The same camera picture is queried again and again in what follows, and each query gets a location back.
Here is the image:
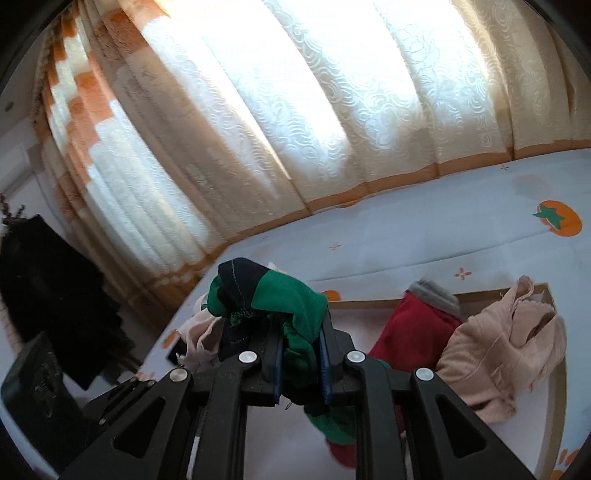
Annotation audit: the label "beige lace underwear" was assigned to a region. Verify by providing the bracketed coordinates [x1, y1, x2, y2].
[436, 275, 567, 424]

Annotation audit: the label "gold cardboard tray box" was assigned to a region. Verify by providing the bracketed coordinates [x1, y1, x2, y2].
[239, 281, 568, 480]

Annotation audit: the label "green black underwear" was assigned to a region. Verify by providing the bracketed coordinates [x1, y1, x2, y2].
[207, 257, 356, 445]

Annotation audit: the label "cream orange patterned curtain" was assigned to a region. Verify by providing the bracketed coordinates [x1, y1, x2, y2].
[33, 1, 590, 323]

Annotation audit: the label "light pink underwear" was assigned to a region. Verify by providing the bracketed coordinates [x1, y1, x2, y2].
[177, 293, 224, 374]

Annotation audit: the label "white orange-print table cover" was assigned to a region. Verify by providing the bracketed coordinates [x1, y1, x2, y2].
[139, 149, 590, 479]

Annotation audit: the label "black hanging clothes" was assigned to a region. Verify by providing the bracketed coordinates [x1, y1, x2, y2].
[1, 215, 134, 390]

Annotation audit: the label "dark red underwear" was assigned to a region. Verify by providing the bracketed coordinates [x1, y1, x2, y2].
[321, 279, 461, 469]

